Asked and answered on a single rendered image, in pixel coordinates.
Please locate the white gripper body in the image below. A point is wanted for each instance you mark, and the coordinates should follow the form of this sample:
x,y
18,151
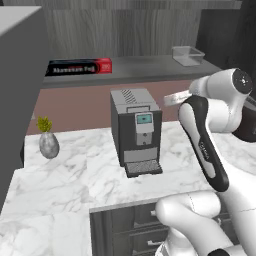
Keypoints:
x,y
177,97

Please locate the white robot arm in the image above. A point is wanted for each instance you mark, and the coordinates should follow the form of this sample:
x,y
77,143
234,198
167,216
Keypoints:
x,y
235,200

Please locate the clear plastic tupperware container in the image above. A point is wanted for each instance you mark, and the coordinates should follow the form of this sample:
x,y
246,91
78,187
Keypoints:
x,y
187,55

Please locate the grey cabinet shelf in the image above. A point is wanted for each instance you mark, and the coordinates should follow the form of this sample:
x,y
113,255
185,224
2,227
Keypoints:
x,y
143,70

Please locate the dark cabinet door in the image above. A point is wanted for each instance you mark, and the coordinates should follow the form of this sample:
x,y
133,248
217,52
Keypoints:
x,y
226,33

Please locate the black and red foil box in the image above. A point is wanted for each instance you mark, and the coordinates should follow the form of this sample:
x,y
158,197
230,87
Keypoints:
x,y
78,67

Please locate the grey cabinet door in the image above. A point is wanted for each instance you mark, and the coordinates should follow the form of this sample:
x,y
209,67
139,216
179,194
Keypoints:
x,y
16,100

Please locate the grey coffee machine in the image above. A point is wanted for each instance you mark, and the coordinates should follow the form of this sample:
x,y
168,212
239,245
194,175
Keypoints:
x,y
135,133

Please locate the dark grey drawer front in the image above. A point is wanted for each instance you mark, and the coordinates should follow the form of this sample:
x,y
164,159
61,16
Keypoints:
x,y
143,215
146,238

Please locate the grey vase with yellow plant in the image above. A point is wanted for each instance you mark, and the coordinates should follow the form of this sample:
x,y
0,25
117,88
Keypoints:
x,y
48,144

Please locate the dark grey base cupboard door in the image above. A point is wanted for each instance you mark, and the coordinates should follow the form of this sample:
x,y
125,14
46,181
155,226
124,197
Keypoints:
x,y
111,233

